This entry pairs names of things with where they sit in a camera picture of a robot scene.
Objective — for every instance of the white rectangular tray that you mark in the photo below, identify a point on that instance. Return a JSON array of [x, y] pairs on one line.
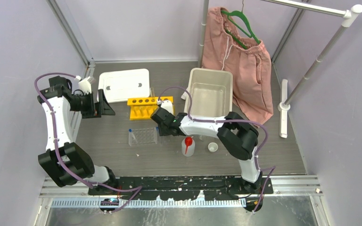
[[119, 86]]

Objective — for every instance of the yellow test tube rack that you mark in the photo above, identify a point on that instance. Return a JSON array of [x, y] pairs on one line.
[[142, 108]]

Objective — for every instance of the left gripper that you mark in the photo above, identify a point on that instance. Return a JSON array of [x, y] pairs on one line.
[[94, 110]]

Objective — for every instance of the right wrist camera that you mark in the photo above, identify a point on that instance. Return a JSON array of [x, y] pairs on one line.
[[166, 104]]

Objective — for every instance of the clear acrylic tube rack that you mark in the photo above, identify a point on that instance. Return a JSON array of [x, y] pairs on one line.
[[146, 136]]

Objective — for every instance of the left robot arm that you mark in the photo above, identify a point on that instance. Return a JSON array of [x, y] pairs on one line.
[[61, 94]]

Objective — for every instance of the pink shorts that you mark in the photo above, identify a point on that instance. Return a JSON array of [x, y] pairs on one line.
[[247, 60]]

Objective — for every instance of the green clothes hanger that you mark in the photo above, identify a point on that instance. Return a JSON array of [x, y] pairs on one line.
[[249, 33]]

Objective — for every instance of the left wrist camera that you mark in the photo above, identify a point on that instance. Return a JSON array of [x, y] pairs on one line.
[[85, 85]]

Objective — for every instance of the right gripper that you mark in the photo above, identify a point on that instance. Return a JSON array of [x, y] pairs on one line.
[[162, 131]]

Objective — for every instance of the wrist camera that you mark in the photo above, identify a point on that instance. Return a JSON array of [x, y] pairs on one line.
[[166, 104], [85, 85]]

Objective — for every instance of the beige plastic bin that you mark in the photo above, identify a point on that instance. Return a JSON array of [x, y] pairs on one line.
[[211, 92]]

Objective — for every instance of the small white cup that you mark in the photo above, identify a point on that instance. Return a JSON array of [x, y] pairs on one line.
[[212, 147]]

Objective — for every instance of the white clothes rack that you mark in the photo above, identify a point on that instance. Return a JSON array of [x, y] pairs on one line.
[[329, 106]]

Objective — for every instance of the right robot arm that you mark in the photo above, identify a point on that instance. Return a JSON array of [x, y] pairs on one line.
[[237, 135]]

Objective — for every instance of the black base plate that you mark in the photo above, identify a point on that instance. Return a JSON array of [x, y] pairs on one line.
[[181, 188]]

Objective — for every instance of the red capped wash bottle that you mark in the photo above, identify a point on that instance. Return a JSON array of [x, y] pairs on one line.
[[188, 146]]

